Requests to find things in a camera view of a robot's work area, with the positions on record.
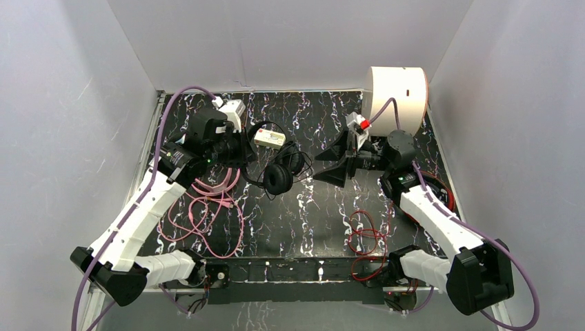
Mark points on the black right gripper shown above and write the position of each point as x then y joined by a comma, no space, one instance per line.
336,176

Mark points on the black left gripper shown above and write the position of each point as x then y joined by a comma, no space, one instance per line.
241,149

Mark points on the black on-ear headphones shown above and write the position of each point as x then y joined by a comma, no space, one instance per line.
279,173

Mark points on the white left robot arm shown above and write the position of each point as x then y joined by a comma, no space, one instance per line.
112,262

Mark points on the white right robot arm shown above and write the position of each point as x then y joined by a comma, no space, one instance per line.
474,272

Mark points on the pink over-ear headphones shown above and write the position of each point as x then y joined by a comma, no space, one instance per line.
225,186

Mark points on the red and black headphones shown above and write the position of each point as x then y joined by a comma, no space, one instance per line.
440,189

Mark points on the small white cardboard box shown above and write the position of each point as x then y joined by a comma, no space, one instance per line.
269,139

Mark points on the white cylindrical container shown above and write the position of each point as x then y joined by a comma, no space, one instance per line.
407,85

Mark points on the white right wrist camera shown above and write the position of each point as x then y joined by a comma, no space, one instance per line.
359,126

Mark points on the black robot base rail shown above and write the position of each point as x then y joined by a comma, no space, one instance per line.
280,280

